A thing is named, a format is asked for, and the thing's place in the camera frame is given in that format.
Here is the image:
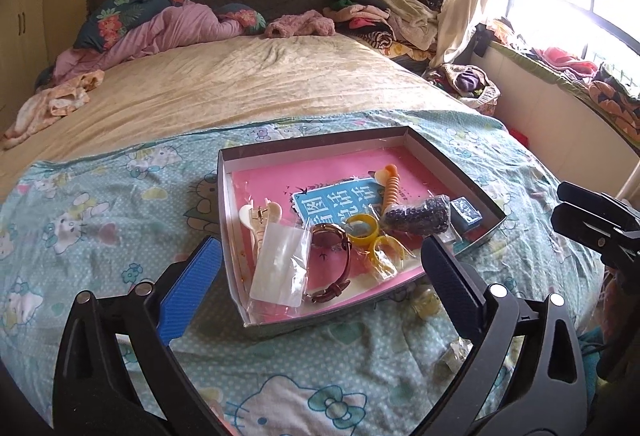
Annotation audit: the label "small dark floral pillow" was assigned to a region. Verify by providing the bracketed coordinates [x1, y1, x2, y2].
[217, 3, 267, 34]

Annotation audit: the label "wicker basket with clothes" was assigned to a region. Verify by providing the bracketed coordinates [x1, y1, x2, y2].
[430, 63, 501, 114]

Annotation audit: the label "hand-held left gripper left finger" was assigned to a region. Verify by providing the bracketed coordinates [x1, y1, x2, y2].
[52, 236, 236, 436]

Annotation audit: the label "peach floral garment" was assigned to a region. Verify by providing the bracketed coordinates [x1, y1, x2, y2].
[0, 68, 106, 149]

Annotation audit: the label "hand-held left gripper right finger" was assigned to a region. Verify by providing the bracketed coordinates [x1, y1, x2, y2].
[415, 233, 588, 436]

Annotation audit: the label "cream hair claw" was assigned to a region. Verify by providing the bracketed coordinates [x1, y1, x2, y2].
[239, 198, 283, 262]

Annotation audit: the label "maroon wrist watch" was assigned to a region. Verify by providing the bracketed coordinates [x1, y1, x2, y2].
[305, 222, 353, 304]

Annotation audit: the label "pile of mixed clothes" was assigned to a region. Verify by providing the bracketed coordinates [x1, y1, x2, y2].
[322, 0, 446, 72]

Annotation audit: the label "cartoon cat print blanket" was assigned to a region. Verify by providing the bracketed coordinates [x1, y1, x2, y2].
[0, 108, 606, 436]

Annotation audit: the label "orange spiral hair tie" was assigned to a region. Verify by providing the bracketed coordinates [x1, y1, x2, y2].
[375, 166, 403, 217]

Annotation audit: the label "small clear hair claw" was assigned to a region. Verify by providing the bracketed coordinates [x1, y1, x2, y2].
[412, 288, 443, 319]

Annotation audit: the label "small bag with gold jewelry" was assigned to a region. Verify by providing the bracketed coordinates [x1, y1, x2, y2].
[440, 338, 473, 372]

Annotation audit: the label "large dark floral pillow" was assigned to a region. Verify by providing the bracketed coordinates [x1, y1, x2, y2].
[75, 0, 186, 52]

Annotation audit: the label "yellow bangles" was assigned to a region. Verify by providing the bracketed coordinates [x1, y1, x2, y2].
[345, 213, 408, 279]

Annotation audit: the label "pink fluffy garment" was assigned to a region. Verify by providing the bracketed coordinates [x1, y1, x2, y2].
[264, 11, 337, 39]

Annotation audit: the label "clothes on window ledge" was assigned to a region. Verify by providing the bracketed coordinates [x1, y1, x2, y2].
[487, 16, 640, 137]

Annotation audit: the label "purple bead bracelet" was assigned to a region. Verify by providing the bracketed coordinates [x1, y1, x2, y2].
[382, 196, 453, 237]

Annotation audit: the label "clear bag with white insert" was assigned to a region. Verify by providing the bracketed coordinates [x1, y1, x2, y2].
[249, 221, 313, 309]

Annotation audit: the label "small blue silver box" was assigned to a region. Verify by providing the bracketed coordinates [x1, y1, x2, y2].
[450, 197, 485, 233]

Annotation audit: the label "pink crumpled blanket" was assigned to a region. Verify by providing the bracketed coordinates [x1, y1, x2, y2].
[52, 0, 246, 77]

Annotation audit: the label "beige bedsheet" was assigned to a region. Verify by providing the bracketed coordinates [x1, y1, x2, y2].
[0, 33, 481, 197]

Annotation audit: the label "pink book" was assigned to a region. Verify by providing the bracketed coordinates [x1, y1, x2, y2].
[230, 148, 493, 317]

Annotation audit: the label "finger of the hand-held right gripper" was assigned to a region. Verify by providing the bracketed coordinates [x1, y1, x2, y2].
[551, 203, 631, 257]
[556, 181, 640, 229]

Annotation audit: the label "cream wardrobe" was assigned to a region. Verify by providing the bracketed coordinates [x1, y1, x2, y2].
[0, 0, 48, 117]

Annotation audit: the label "dark teal cloth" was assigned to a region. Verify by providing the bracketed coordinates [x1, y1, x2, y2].
[577, 323, 608, 367]

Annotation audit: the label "grey cardboard box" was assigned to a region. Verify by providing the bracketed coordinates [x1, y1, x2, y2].
[217, 126, 508, 329]

